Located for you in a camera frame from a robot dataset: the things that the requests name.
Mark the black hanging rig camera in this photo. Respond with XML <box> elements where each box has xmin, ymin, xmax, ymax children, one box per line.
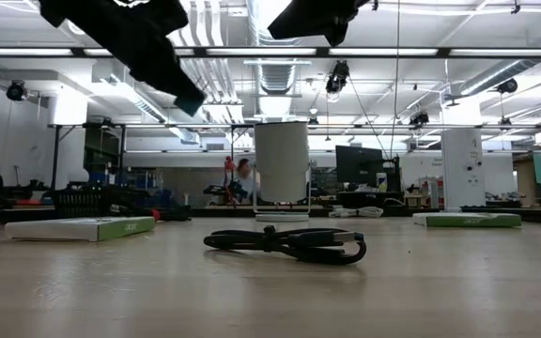
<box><xmin>324</xmin><ymin>59</ymin><xmax>351</xmax><ymax>95</ymax></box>

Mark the black storage tray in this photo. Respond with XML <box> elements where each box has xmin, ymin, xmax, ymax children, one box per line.
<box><xmin>53</xmin><ymin>186</ymin><xmax>129</xmax><ymax>220</ymax></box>

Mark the red stand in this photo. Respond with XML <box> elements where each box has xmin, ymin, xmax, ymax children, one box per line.
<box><xmin>223</xmin><ymin>155</ymin><xmax>238</xmax><ymax>206</ymax></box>

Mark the black computer monitor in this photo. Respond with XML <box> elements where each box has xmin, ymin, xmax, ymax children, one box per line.
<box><xmin>334</xmin><ymin>145</ymin><xmax>385</xmax><ymax>187</ymax></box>

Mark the thin hanging cable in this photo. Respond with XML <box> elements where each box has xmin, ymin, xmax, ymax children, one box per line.
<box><xmin>389</xmin><ymin>0</ymin><xmax>401</xmax><ymax>159</ymax></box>

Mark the beige cabinet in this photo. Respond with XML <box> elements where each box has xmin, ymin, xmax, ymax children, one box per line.
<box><xmin>514</xmin><ymin>157</ymin><xmax>538</xmax><ymax>207</ymax></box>

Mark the black cable with red tie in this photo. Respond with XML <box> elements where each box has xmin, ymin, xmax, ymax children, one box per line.
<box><xmin>124</xmin><ymin>204</ymin><xmax>193</xmax><ymax>223</ymax></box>

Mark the person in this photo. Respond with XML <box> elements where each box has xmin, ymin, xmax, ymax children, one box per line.
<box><xmin>231</xmin><ymin>157</ymin><xmax>261</xmax><ymax>204</ymax></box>

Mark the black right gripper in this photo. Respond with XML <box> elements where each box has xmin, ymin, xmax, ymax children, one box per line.
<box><xmin>267</xmin><ymin>0</ymin><xmax>371</xmax><ymax>49</ymax></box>

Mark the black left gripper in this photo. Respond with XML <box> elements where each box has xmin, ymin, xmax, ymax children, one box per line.
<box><xmin>38</xmin><ymin>0</ymin><xmax>208</xmax><ymax>118</ymax></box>

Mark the white pillar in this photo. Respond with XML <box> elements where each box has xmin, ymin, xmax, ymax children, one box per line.
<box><xmin>441</xmin><ymin>127</ymin><xmax>488</xmax><ymax>209</ymax></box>

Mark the black shelf rack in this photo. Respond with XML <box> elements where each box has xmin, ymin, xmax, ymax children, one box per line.
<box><xmin>47</xmin><ymin>122</ymin><xmax>129</xmax><ymax>193</ymax></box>

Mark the black USB cable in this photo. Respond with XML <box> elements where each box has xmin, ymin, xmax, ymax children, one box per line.
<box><xmin>202</xmin><ymin>225</ymin><xmax>368</xmax><ymax>267</ymax></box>

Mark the white and green box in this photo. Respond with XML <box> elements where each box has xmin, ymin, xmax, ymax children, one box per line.
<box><xmin>412</xmin><ymin>212</ymin><xmax>523</xmax><ymax>230</ymax></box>
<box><xmin>4</xmin><ymin>215</ymin><xmax>157</xmax><ymax>244</ymax></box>

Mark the silver ventilation duct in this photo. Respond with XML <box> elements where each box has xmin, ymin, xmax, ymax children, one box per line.
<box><xmin>246</xmin><ymin>0</ymin><xmax>314</xmax><ymax>95</ymax></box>

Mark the black aluminium table frame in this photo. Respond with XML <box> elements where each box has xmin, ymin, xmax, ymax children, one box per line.
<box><xmin>0</xmin><ymin>206</ymin><xmax>541</xmax><ymax>224</ymax></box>

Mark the black overhead frame bar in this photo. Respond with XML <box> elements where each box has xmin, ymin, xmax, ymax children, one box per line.
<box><xmin>0</xmin><ymin>45</ymin><xmax>541</xmax><ymax>59</ymax></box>

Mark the black ceiling spotlight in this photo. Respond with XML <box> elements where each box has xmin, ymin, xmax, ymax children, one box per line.
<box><xmin>6</xmin><ymin>79</ymin><xmax>29</xmax><ymax>102</ymax></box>
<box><xmin>409</xmin><ymin>111</ymin><xmax>431</xmax><ymax>128</ymax></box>
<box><xmin>496</xmin><ymin>77</ymin><xmax>519</xmax><ymax>96</ymax></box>

